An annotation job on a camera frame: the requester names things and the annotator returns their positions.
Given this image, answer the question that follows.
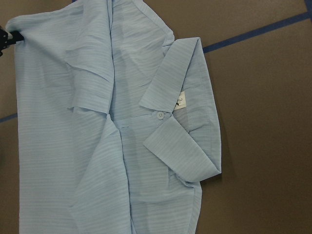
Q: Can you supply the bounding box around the light blue button-up shirt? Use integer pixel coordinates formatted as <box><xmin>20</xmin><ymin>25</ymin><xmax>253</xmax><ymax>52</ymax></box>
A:
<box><xmin>6</xmin><ymin>0</ymin><xmax>221</xmax><ymax>234</ymax></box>

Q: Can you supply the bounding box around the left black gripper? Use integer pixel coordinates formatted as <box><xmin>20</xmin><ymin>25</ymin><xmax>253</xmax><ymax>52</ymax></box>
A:
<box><xmin>0</xmin><ymin>27</ymin><xmax>24</xmax><ymax>57</ymax></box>

